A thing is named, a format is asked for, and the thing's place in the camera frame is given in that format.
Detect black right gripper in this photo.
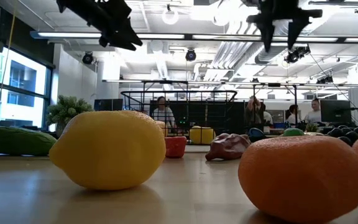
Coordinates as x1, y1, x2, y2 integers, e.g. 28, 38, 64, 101
246, 0, 323, 53

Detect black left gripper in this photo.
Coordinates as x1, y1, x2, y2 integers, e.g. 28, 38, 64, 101
56, 0, 143, 52

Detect green lime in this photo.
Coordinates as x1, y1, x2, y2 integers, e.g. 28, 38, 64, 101
280, 127, 306, 137

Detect yellow lemon green tip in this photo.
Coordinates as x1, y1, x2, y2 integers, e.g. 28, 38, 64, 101
48, 110, 167, 191

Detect yellow bell pepper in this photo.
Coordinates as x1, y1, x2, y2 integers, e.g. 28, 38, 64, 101
189, 125, 216, 145

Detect black ceiling spotlight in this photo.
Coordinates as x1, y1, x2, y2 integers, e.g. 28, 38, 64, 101
81, 51, 94, 65
284, 45, 311, 65
315, 74, 334, 85
185, 48, 197, 62

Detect overhead beam with light strips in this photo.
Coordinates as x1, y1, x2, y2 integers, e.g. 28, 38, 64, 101
29, 30, 358, 45

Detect black computer monitor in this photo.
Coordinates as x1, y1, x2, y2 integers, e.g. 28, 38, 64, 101
320, 99, 352, 124
93, 98, 124, 112

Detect person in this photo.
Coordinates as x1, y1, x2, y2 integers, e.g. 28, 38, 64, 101
285, 104, 300, 125
305, 98, 322, 124
152, 95, 177, 128
244, 95, 265, 127

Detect green potted plant white pot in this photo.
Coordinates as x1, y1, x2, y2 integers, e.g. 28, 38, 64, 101
46, 95, 94, 138

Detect large glass window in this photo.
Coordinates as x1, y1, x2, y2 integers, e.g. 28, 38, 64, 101
0, 46, 54, 131

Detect dark purple grape bunch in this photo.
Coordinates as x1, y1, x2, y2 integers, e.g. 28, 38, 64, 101
326, 124, 358, 146

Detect green cucumber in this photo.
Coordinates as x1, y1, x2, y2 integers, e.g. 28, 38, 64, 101
0, 124, 57, 156

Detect black wire basket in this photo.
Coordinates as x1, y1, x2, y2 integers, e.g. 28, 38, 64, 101
120, 89, 238, 146

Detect yellow hanging cable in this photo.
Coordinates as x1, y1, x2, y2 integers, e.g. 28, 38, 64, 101
0, 0, 18, 94

